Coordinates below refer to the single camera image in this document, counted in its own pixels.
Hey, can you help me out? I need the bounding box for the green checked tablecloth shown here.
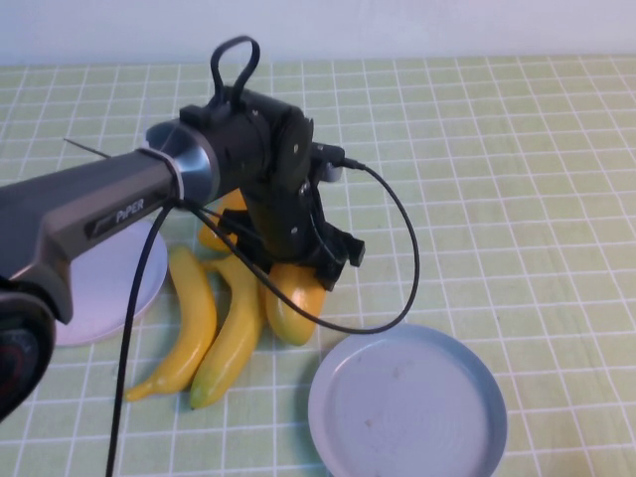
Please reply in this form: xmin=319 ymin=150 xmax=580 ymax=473
xmin=0 ymin=55 xmax=636 ymax=477

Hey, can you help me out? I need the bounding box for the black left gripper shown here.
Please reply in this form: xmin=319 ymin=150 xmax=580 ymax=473
xmin=221 ymin=181 xmax=367 ymax=293

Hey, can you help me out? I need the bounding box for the glossy yellow mango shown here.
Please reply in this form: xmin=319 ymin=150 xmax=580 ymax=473
xmin=197 ymin=191 xmax=248 ymax=255

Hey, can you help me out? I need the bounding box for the yellow banana with green tip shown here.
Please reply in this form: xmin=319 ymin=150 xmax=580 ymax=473
xmin=189 ymin=255 xmax=266 ymax=410

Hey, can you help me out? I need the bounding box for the orange mango with green tip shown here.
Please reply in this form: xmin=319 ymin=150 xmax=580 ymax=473
xmin=264 ymin=262 xmax=327 ymax=348

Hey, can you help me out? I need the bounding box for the white cable tie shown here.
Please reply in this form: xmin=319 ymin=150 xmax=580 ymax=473
xmin=138 ymin=147 xmax=186 ymax=201

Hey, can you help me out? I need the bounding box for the pink round plate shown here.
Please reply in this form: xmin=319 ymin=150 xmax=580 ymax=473
xmin=54 ymin=221 xmax=169 ymax=348

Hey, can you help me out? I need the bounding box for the black left wrist cable loop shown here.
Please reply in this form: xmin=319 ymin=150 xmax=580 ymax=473
xmin=210 ymin=35 xmax=262 ymax=108

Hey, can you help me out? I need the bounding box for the yellow banana with long stem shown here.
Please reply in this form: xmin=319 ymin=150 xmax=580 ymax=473
xmin=124 ymin=245 xmax=219 ymax=403

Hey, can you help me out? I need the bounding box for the blue-grey round plate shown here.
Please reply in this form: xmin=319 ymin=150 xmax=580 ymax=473
xmin=307 ymin=323 xmax=509 ymax=477

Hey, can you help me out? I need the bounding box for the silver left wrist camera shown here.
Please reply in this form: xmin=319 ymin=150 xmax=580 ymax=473
xmin=310 ymin=141 xmax=348 ymax=183

